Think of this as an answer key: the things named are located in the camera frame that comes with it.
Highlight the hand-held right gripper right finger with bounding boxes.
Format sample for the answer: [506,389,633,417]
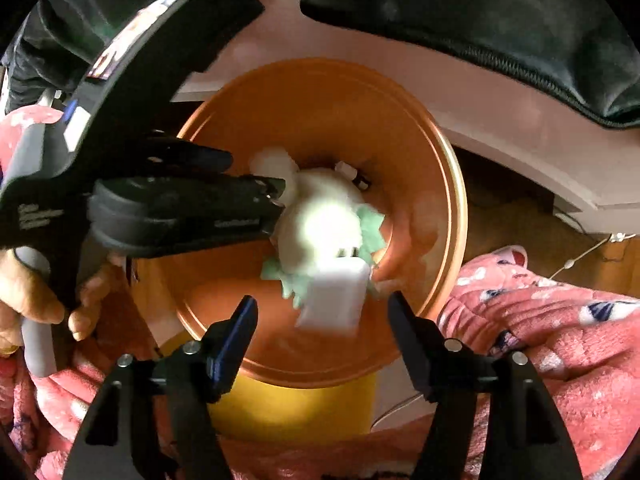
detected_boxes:
[387,291,583,480]

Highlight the orange round bin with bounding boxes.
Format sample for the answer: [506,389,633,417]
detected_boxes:
[135,57,469,444]

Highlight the white small box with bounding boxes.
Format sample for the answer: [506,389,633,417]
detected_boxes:
[294,255,372,335]

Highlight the white cable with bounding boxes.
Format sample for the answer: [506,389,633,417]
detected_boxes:
[371,391,427,430]
[547,232,637,281]

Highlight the small white bottle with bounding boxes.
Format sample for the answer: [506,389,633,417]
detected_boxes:
[334,160,372,192]

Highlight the white furniture panel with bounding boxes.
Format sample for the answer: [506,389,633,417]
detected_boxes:
[172,0,640,235]

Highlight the person in grey shirt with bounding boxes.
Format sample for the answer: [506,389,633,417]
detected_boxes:
[0,0,640,129]

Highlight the green crumpled paper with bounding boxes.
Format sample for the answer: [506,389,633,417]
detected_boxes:
[260,204,387,311]

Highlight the pink printed blanket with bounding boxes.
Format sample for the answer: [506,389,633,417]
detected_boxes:
[0,107,640,480]

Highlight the person's left hand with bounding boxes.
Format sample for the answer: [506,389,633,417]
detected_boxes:
[0,250,127,358]

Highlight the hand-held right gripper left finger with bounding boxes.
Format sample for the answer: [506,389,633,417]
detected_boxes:
[62,295,259,480]

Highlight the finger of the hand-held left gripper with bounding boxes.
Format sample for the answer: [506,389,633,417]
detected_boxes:
[145,134,234,181]
[89,175,287,257]

